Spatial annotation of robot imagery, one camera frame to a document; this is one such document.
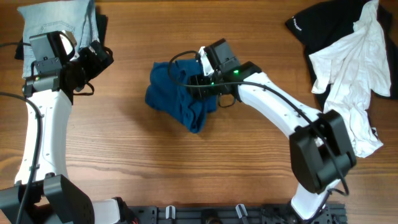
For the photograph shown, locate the white t-shirt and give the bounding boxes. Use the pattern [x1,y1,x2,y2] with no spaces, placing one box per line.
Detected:
[309,0,391,157]

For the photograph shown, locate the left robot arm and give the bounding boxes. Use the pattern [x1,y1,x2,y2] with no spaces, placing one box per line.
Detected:
[1,31,129,223]

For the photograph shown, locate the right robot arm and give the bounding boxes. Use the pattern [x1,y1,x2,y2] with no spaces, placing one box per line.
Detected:
[188,39,357,223]

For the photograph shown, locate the folded light blue jeans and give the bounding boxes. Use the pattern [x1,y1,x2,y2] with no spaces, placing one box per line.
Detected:
[17,0,100,78]

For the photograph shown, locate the dark blue polo shirt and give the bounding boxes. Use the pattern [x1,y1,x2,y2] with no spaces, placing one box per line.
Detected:
[145,62,217,134]

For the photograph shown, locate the folded black garment under jeans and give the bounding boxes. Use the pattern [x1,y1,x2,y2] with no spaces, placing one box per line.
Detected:
[14,14,108,60]

